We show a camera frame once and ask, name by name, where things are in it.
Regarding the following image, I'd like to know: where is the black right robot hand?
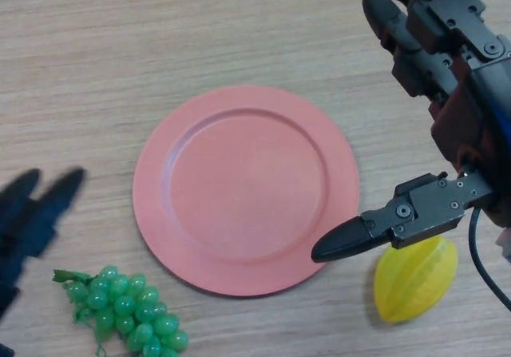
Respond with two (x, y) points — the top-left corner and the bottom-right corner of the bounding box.
(311, 0), (511, 264)

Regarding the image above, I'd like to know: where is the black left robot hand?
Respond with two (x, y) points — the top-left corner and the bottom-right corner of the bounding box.
(0, 168), (87, 357)

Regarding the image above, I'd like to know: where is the green grapes bunch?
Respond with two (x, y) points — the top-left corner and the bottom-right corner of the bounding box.
(53, 264), (189, 357)

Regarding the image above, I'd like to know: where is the pink round plate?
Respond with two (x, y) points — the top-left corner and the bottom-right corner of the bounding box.
(133, 85), (360, 299)

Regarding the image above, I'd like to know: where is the yellow starfruit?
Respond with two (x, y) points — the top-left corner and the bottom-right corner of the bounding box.
(374, 236), (459, 325)

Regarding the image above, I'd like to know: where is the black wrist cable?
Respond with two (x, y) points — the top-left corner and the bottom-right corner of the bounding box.
(468, 207), (511, 312)

